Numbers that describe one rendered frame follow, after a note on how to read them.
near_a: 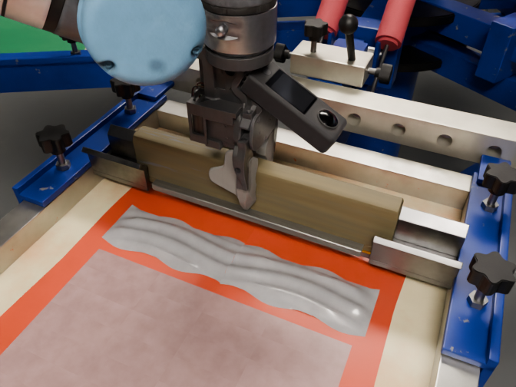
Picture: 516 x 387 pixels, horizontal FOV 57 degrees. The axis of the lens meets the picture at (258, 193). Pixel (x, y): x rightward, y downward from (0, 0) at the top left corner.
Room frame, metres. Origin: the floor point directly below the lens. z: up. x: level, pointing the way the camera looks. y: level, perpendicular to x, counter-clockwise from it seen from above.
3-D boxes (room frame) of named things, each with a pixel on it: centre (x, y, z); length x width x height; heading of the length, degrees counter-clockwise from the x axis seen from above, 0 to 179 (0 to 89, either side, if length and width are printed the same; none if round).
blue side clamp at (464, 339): (0.37, -0.26, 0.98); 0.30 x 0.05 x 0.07; 156
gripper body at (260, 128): (0.47, 0.03, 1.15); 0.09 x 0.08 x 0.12; 66
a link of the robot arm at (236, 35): (0.47, 0.02, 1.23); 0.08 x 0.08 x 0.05
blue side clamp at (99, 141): (0.60, 0.24, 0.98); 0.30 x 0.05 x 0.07; 156
